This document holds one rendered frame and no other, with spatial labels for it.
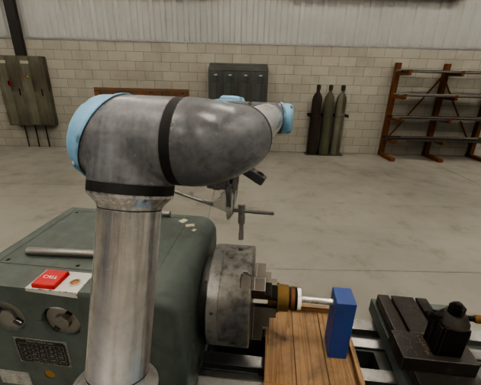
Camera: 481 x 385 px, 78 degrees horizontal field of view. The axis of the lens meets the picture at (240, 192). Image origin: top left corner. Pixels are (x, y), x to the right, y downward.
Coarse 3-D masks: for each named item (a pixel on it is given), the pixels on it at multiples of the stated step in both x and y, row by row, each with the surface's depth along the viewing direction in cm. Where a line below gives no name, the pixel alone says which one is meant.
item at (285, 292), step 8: (280, 288) 95; (288, 288) 95; (296, 288) 96; (280, 296) 93; (288, 296) 93; (296, 296) 93; (272, 304) 95; (280, 304) 93; (288, 304) 93; (296, 304) 93
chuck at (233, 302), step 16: (224, 256) 91; (240, 256) 91; (224, 272) 87; (240, 272) 86; (224, 288) 84; (240, 288) 84; (224, 304) 83; (240, 304) 83; (224, 320) 83; (240, 320) 83; (224, 336) 85; (240, 336) 84
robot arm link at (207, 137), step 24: (192, 120) 34; (216, 120) 35; (240, 120) 37; (264, 120) 42; (288, 120) 70; (192, 144) 34; (216, 144) 34; (240, 144) 36; (264, 144) 40; (192, 168) 35; (216, 168) 36; (240, 168) 38
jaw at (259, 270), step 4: (256, 264) 108; (260, 264) 108; (264, 264) 108; (256, 268) 106; (260, 268) 106; (264, 268) 106; (256, 272) 104; (260, 272) 104; (264, 272) 105; (268, 272) 105; (256, 276) 103; (260, 276) 103; (264, 276) 103; (268, 276) 103; (268, 280) 101; (272, 280) 101; (276, 280) 101; (272, 284) 99; (276, 284) 100
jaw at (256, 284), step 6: (246, 276) 86; (240, 282) 86; (246, 282) 85; (252, 282) 87; (258, 282) 87; (264, 282) 86; (246, 288) 84; (252, 288) 86; (258, 288) 86; (264, 288) 86; (270, 288) 90; (276, 288) 93; (252, 294) 90; (258, 294) 89; (264, 294) 88; (270, 294) 89; (276, 294) 92; (276, 300) 93
